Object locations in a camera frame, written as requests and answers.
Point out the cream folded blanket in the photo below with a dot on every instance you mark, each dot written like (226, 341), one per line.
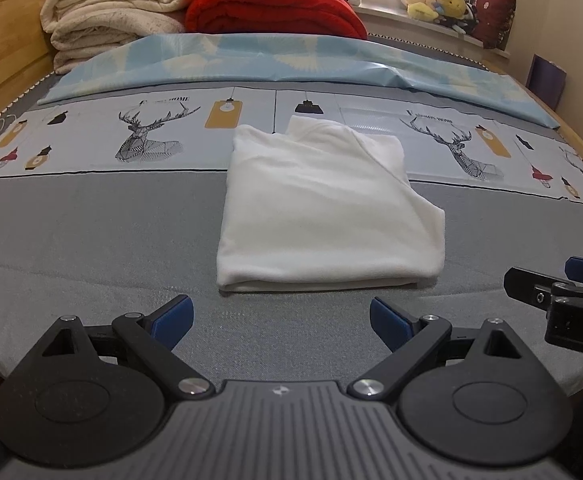
(82, 29)

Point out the white garment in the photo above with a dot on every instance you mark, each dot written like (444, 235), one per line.
(323, 207)

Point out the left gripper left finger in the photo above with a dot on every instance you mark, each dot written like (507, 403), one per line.
(149, 340)

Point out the red folded blanket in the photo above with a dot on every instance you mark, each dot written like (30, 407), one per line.
(313, 17)

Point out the printed deer bed sheet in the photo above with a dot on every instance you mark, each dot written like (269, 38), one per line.
(113, 203)

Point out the yellow plush toy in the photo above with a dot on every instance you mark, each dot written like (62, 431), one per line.
(447, 12)

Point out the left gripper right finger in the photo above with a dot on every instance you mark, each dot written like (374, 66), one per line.
(414, 344)

